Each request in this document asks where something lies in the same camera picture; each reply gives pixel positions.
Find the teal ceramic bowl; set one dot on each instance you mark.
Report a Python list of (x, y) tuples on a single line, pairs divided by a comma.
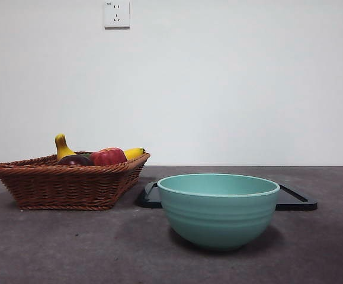
[(218, 222)]

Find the dark purple plum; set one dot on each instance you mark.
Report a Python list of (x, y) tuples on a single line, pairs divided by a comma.
[(73, 161)]

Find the red bell pepper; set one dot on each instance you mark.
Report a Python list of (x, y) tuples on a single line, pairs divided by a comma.
[(109, 156)]

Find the green vegetable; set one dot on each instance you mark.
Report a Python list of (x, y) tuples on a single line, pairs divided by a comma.
[(85, 154)]

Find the yellow banana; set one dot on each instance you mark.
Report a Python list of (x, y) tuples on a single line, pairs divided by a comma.
[(63, 149)]

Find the brown wicker basket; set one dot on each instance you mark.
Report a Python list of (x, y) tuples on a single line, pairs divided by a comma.
[(64, 189)]

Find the black rectangular tray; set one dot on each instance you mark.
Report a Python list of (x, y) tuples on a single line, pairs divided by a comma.
[(294, 204)]

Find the white wall socket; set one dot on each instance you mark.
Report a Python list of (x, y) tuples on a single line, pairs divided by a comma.
[(117, 14)]

